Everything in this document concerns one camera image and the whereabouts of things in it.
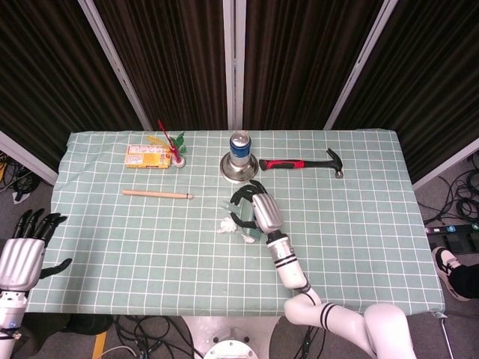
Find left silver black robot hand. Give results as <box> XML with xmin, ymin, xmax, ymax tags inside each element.
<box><xmin>0</xmin><ymin>208</ymin><xmax>73</xmax><ymax>292</ymax></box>

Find colourful feather shuttlecock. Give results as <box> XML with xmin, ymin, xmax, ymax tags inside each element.
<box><xmin>156</xmin><ymin>119</ymin><xmax>188</xmax><ymax>168</ymax></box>

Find green white checked tablecloth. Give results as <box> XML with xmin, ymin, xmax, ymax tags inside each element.
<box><xmin>25</xmin><ymin>129</ymin><xmax>446</xmax><ymax>319</ymax></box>

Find upturned stainless steel bowl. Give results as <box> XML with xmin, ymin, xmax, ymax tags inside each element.
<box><xmin>219</xmin><ymin>152</ymin><xmax>260</xmax><ymax>185</ymax></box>

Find black power strip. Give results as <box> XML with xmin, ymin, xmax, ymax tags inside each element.
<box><xmin>424</xmin><ymin>223</ymin><xmax>479</xmax><ymax>236</ymax></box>

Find yellow snack box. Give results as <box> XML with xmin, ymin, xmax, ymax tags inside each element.
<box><xmin>124</xmin><ymin>144</ymin><xmax>172</xmax><ymax>169</ymax></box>

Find white paper ball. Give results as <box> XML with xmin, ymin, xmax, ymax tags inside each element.
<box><xmin>216</xmin><ymin>216</ymin><xmax>239</xmax><ymax>235</ymax></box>

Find red black claw hammer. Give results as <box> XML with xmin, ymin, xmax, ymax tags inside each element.
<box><xmin>258</xmin><ymin>147</ymin><xmax>345</xmax><ymax>180</ymax></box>

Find black cable bundle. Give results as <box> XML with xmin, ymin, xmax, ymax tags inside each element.
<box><xmin>417</xmin><ymin>149</ymin><xmax>479</xmax><ymax>225</ymax></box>
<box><xmin>0</xmin><ymin>152</ymin><xmax>43</xmax><ymax>205</ymax></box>
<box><xmin>63</xmin><ymin>316</ymin><xmax>195</xmax><ymax>359</ymax></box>

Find white black sneaker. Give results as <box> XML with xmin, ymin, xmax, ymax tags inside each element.
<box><xmin>431</xmin><ymin>246</ymin><xmax>472</xmax><ymax>302</ymax></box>

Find person's leg black trousers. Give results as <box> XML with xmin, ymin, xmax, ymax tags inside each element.
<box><xmin>447</xmin><ymin>261</ymin><xmax>479</xmax><ymax>300</ymax></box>

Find blue silver drink can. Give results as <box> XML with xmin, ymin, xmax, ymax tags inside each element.
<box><xmin>229</xmin><ymin>131</ymin><xmax>251</xmax><ymax>169</ymax></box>

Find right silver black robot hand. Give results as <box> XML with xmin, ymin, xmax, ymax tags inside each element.
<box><xmin>230</xmin><ymin>179</ymin><xmax>284</xmax><ymax>235</ymax></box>

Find wooden stick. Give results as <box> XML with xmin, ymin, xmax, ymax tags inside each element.
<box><xmin>121</xmin><ymin>189</ymin><xmax>194</xmax><ymax>200</ymax></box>

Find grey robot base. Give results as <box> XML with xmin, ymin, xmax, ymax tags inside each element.
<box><xmin>181</xmin><ymin>316</ymin><xmax>278</xmax><ymax>359</ymax></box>

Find white partition frame post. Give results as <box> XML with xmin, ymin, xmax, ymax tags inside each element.
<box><xmin>77</xmin><ymin>0</ymin><xmax>153</xmax><ymax>132</ymax></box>
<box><xmin>223</xmin><ymin>0</ymin><xmax>247</xmax><ymax>132</ymax></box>
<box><xmin>411</xmin><ymin>137</ymin><xmax>479</xmax><ymax>191</ymax></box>
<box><xmin>0</xmin><ymin>129</ymin><xmax>60</xmax><ymax>187</ymax></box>
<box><xmin>323</xmin><ymin>0</ymin><xmax>398</xmax><ymax>131</ymax></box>

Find grey-green dustpan brush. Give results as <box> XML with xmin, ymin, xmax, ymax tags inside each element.
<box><xmin>223</xmin><ymin>200</ymin><xmax>265</xmax><ymax>244</ymax></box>

